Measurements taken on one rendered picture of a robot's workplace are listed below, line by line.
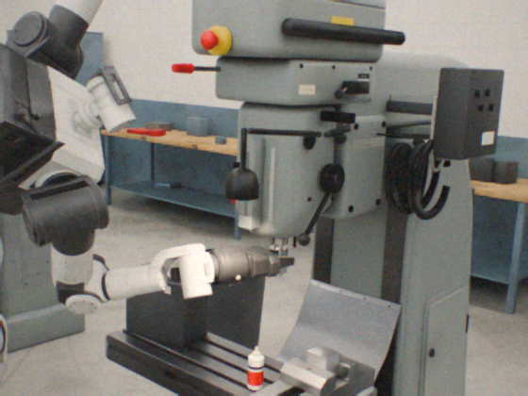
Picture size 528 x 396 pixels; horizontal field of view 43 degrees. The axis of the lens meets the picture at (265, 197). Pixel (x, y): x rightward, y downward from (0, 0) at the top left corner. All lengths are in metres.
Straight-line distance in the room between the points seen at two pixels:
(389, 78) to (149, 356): 1.01
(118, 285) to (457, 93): 0.89
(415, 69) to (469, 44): 4.07
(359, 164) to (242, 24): 0.50
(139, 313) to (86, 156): 0.72
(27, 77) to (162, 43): 6.90
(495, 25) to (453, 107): 4.31
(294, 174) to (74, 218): 0.50
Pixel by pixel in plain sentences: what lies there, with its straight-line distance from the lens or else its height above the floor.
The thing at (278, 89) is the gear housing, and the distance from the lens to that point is 1.45.
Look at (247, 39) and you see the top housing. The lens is 1.38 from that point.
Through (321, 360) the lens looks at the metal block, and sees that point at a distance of 1.63.
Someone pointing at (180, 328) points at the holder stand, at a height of 0.96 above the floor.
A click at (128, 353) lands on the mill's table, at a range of 2.04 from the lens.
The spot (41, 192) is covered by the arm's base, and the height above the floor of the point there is 1.45.
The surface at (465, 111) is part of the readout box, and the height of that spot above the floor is 1.63.
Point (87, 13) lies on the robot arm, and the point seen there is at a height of 1.81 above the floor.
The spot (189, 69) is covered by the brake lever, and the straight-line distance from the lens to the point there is 1.49.
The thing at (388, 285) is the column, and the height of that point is 1.11.
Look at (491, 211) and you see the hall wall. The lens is 5.93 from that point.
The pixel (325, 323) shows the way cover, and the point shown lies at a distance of 2.03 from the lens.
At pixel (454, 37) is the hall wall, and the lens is 6.02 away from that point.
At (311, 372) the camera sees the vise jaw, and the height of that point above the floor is 1.01.
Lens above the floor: 1.72
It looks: 12 degrees down
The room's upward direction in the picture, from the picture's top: 2 degrees clockwise
